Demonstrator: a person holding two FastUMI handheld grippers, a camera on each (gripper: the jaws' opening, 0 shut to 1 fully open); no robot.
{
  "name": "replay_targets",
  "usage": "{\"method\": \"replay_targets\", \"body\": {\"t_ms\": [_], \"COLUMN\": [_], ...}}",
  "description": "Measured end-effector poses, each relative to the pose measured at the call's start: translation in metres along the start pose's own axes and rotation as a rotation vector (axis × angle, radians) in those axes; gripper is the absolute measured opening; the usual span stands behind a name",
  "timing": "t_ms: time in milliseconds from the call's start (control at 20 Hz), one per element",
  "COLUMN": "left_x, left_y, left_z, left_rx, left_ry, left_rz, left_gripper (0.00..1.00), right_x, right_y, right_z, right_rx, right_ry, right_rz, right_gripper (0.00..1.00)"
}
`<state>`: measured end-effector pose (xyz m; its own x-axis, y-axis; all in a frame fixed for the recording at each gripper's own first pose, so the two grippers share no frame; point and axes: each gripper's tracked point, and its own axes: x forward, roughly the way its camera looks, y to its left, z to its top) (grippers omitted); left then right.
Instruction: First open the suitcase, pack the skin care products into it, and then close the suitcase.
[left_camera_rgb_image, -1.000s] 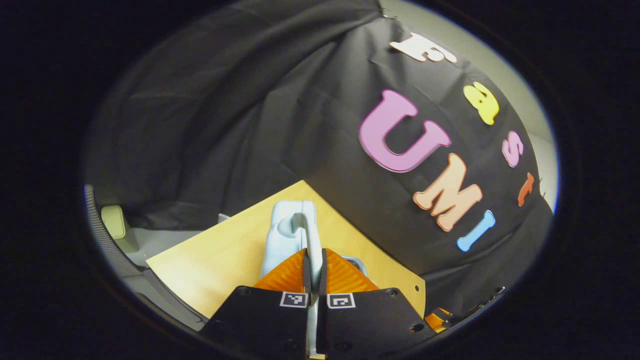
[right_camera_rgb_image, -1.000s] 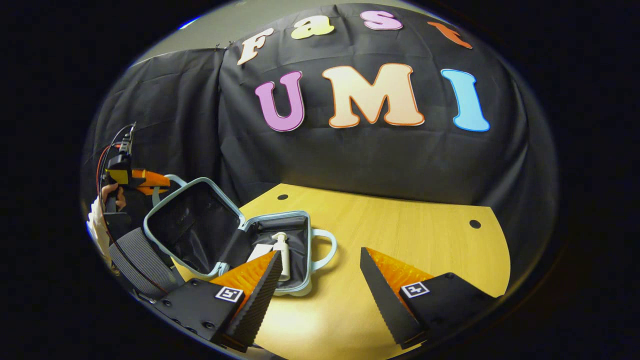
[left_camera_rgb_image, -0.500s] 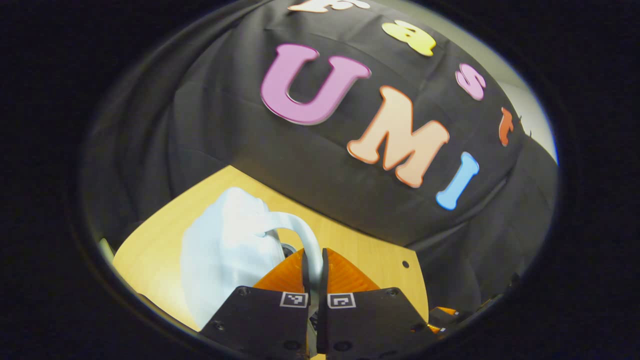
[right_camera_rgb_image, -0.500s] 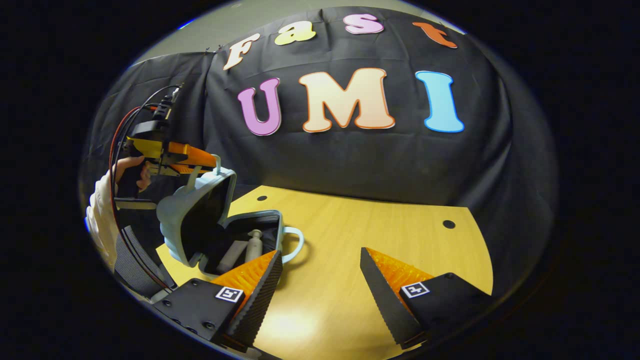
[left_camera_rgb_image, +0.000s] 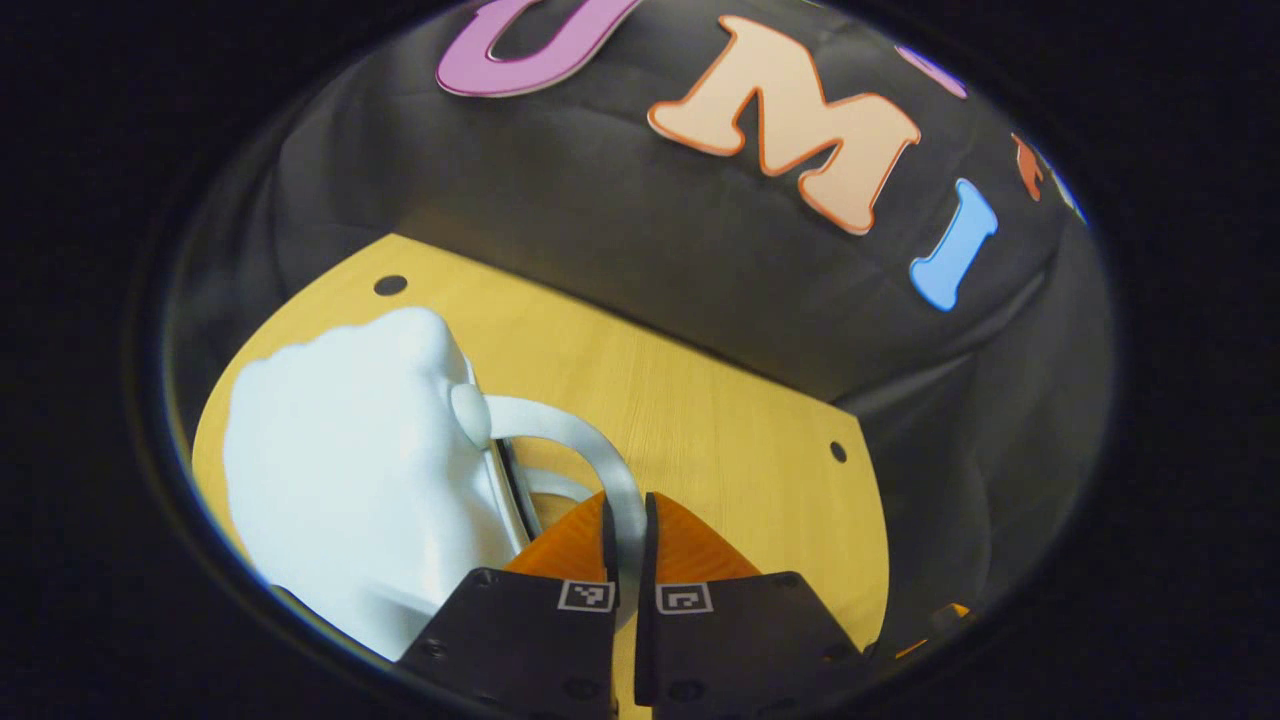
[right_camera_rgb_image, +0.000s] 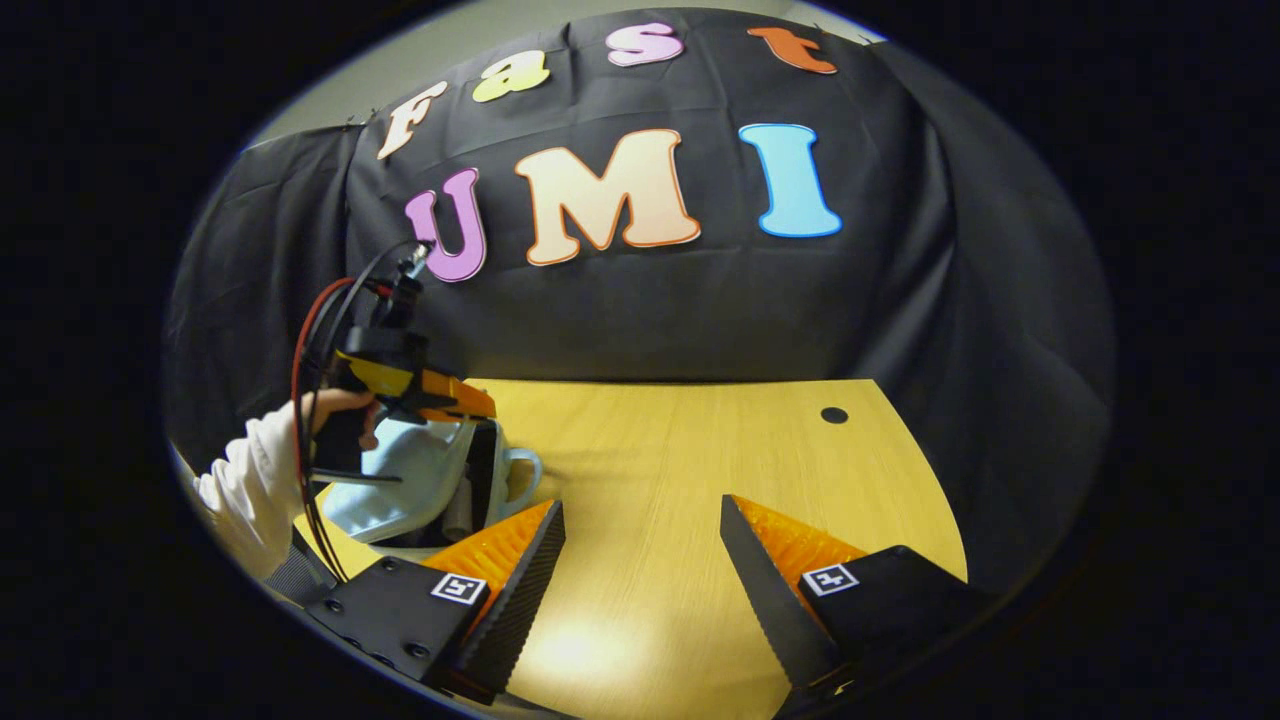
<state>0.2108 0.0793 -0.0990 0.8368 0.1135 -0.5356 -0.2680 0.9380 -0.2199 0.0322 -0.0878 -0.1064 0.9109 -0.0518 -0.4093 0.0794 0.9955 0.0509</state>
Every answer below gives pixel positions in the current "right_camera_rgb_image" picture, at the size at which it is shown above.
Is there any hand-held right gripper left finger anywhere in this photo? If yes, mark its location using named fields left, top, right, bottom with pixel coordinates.
left=305, top=500, right=567, bottom=702

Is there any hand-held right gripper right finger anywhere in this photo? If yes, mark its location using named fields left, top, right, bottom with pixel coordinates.
left=719, top=494, right=992, bottom=717

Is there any black backdrop cloth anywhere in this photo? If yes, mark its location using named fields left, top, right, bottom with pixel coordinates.
left=165, top=8, right=1116, bottom=591

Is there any black cable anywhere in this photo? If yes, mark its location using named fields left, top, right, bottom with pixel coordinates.
left=305, top=238, right=426, bottom=583

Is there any red cable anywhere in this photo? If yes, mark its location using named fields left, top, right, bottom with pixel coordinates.
left=290, top=277, right=393, bottom=583

